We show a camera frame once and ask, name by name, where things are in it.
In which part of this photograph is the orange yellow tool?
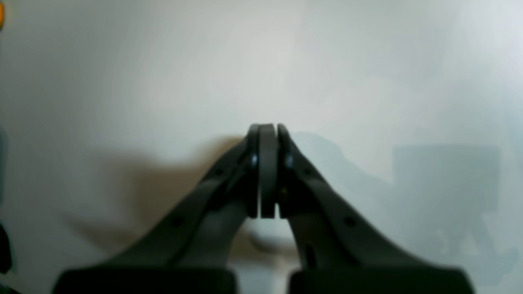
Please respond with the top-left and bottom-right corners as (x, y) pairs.
(0, 1), (5, 30)

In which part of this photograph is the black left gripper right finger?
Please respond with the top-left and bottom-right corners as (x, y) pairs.
(260, 124), (474, 294)

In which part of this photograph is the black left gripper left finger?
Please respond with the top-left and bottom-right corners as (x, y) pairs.
(54, 124), (260, 294)

